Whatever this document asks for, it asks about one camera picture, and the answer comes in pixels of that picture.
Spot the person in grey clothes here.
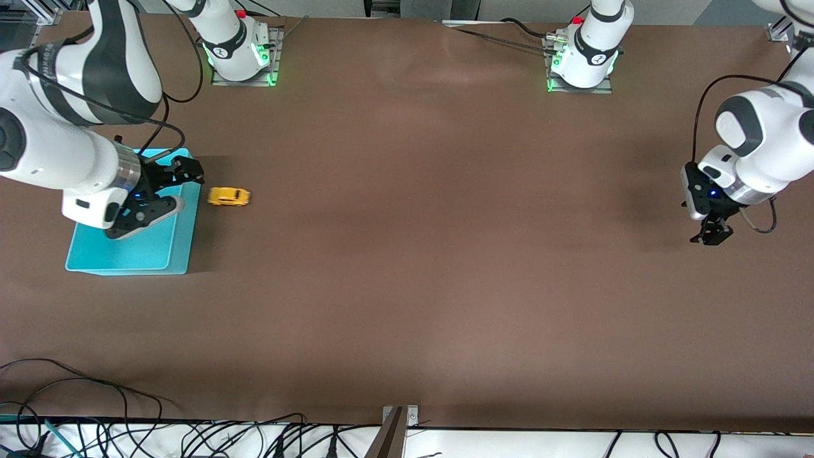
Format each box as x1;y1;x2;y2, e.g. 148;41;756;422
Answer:
401;0;478;20

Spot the small metal mounting bracket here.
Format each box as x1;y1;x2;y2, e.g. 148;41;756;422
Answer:
382;405;420;428

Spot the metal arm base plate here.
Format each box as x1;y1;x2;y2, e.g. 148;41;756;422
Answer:
544;35;614;95
211;27;284;87

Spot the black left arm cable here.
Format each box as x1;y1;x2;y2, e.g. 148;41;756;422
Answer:
692;0;814;234

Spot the thick black base cable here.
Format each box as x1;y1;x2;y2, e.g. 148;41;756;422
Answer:
501;18;555;40

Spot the thin black base cable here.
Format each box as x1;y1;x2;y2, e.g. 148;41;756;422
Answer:
455;28;548;52

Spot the long black looped cable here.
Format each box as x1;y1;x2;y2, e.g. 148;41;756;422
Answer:
0;358;165;458

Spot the yellow toy beetle car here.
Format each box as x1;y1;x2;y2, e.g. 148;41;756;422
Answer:
207;187;251;207

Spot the grey camera pole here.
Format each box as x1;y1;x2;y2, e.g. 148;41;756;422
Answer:
364;407;408;458

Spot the turquoise plastic bin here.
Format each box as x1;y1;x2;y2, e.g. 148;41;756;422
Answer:
66;148;203;275

